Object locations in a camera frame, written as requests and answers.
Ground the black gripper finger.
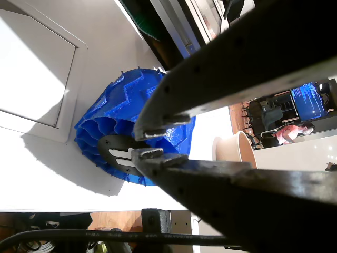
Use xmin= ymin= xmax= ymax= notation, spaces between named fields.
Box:
xmin=133 ymin=0 xmax=337 ymax=142
xmin=131 ymin=147 xmax=337 ymax=253

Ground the tan round bowl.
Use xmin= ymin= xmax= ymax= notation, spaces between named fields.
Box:
xmin=212 ymin=130 xmax=259 ymax=169

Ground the dark office chair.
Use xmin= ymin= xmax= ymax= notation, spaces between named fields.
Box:
xmin=260 ymin=106 xmax=284 ymax=132

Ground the computer monitor blue screen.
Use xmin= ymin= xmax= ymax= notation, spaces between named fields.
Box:
xmin=290 ymin=82 xmax=330 ymax=122

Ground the person in pink shirt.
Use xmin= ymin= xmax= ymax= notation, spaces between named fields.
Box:
xmin=272 ymin=121 xmax=316 ymax=146

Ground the black table clamp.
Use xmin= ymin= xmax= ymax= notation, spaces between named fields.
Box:
xmin=141 ymin=208 xmax=172 ymax=234

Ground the green corrugated sheet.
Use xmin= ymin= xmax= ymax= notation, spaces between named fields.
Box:
xmin=118 ymin=0 xmax=162 ymax=42

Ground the blue rover wheel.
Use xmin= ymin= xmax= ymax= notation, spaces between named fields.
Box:
xmin=73 ymin=67 xmax=197 ymax=187

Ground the grey window frame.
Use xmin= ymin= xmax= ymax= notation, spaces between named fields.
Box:
xmin=148 ymin=0 xmax=227 ymax=60

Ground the black camera cable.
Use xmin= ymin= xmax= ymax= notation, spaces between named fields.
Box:
xmin=0 ymin=228 xmax=230 ymax=247

